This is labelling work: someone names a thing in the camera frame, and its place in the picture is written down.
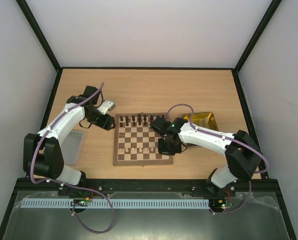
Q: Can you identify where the wooden chess board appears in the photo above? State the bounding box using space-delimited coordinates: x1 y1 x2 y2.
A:
113 112 173 167

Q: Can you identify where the gold tin with pieces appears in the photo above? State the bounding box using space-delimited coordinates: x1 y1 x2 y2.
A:
181 111 219 149

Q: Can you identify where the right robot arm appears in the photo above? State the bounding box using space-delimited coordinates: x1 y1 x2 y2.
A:
151 116 261 196

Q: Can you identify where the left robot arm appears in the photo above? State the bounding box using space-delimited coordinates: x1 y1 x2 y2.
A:
23 85 116 189

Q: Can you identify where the silver tin lid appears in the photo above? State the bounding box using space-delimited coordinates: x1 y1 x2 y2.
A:
61 130 86 166

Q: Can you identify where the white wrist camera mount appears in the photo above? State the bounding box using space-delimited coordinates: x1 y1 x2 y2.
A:
97 100 115 115

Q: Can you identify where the black frame rail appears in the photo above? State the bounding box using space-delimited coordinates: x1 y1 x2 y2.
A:
15 177 279 197

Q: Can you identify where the grey slotted cable duct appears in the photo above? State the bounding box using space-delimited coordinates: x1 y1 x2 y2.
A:
20 198 209 210

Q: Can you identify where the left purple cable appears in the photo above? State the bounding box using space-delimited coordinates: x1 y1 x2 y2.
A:
28 82 116 233

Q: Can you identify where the purple cable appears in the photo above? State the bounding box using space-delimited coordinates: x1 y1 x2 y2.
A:
164 103 271 216
28 82 116 233

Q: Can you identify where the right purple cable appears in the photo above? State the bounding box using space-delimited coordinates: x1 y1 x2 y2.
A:
164 103 271 216

